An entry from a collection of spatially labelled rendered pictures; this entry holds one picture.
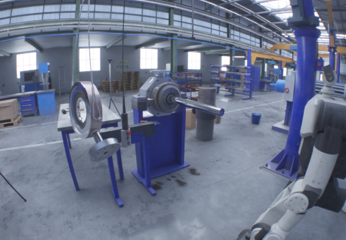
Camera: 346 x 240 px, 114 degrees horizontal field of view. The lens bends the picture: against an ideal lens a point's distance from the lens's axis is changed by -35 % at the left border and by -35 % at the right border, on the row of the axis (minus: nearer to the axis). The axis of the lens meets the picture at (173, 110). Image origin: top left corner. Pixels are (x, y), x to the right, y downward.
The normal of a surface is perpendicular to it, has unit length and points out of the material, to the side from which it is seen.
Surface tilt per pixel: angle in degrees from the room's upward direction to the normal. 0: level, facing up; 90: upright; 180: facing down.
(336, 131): 90
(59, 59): 90
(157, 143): 90
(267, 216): 90
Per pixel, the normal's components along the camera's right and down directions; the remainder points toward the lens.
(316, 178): -0.74, 0.15
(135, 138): 0.57, 0.20
